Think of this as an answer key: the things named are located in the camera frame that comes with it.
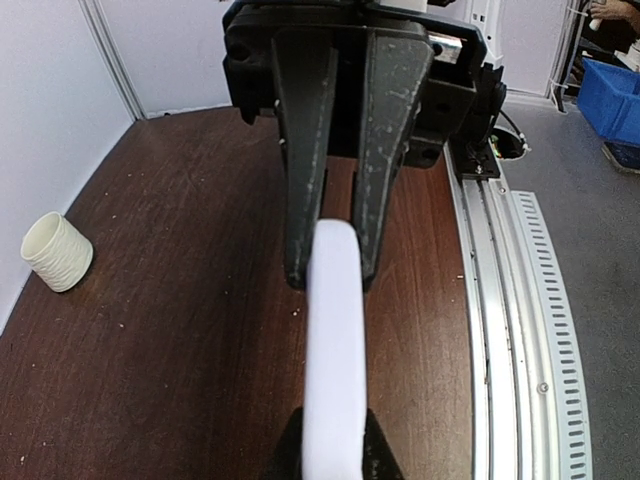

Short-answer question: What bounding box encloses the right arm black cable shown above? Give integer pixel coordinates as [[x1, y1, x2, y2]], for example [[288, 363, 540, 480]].
[[492, 107, 534, 161]]

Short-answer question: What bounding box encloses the cream ribbed cup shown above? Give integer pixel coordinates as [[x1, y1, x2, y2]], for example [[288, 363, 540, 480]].
[[20, 211, 94, 293]]

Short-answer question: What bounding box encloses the blue plastic bin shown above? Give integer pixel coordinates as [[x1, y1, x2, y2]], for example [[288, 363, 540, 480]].
[[577, 59, 639, 146]]

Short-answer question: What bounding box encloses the lavender phone case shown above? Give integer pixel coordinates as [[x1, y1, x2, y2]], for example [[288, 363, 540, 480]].
[[301, 219, 367, 479]]

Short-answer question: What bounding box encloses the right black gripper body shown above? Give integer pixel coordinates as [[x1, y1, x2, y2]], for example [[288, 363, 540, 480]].
[[222, 1, 495, 168]]

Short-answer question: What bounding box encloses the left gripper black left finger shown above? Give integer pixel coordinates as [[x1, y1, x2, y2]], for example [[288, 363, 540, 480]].
[[262, 407, 303, 480]]

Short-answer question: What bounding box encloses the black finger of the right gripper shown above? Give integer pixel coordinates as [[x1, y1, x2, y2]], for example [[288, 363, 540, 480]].
[[272, 28, 338, 289], [351, 29, 433, 291]]

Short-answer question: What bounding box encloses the left aluminium corner post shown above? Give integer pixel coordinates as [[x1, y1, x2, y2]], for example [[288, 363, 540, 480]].
[[78, 0, 147, 121]]

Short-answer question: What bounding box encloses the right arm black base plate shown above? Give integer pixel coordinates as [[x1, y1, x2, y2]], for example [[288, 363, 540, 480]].
[[460, 141, 501, 180]]

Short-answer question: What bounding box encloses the aluminium front rail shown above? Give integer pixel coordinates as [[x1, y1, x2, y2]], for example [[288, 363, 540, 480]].
[[449, 174, 593, 479]]

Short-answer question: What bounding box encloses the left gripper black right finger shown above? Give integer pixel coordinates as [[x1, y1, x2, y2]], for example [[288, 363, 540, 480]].
[[362, 409, 404, 480]]

